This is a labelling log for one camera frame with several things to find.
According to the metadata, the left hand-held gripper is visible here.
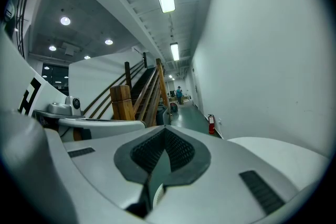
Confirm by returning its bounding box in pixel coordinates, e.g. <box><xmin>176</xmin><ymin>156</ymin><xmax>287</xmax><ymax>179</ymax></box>
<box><xmin>0</xmin><ymin>26</ymin><xmax>146</xmax><ymax>141</ymax></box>

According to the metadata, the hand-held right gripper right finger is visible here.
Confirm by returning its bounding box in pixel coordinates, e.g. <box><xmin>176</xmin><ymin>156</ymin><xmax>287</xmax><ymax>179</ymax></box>
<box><xmin>145</xmin><ymin>125</ymin><xmax>298</xmax><ymax>224</ymax></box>

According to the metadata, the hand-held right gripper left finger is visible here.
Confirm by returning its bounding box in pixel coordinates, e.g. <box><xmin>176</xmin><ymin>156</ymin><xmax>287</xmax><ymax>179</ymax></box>
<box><xmin>44</xmin><ymin>124</ymin><xmax>166</xmax><ymax>219</ymax></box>

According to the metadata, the wooden curved staircase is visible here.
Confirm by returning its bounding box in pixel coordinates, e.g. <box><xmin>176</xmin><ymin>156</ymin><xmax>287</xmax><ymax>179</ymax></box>
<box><xmin>83</xmin><ymin>57</ymin><xmax>172</xmax><ymax>129</ymax></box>

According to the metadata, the red fire extinguisher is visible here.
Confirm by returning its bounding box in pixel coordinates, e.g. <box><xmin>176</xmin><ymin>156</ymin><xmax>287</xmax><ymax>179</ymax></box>
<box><xmin>207</xmin><ymin>113</ymin><xmax>216</xmax><ymax>135</ymax></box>

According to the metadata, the grey floor cleaning machine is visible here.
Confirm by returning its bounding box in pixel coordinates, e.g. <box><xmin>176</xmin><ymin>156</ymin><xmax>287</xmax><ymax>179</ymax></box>
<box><xmin>155</xmin><ymin>103</ymin><xmax>169</xmax><ymax>126</ymax></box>

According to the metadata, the dark window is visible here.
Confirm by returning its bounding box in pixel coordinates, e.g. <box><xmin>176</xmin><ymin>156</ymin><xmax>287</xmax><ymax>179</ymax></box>
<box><xmin>41</xmin><ymin>63</ymin><xmax>70</xmax><ymax>97</ymax></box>

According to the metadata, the white door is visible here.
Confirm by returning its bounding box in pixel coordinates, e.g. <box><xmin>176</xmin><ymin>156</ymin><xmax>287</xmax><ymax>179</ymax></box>
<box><xmin>191</xmin><ymin>67</ymin><xmax>205</xmax><ymax>114</ymax></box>

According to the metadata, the group of round ceiling downlights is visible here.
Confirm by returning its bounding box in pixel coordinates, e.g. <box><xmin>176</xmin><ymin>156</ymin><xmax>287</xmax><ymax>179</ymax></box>
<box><xmin>14</xmin><ymin>0</ymin><xmax>114</xmax><ymax>85</ymax></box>

